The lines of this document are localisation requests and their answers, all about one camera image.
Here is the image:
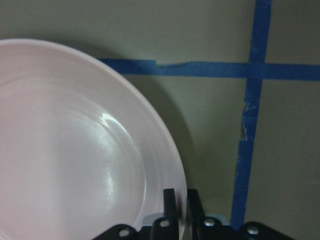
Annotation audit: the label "pink plate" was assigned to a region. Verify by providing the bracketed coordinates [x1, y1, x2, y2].
[0, 39, 187, 240]

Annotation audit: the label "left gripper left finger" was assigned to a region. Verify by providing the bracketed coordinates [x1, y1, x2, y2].
[150, 188, 180, 240]

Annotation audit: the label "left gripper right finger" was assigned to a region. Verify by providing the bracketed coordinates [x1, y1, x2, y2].
[187, 188, 207, 240]

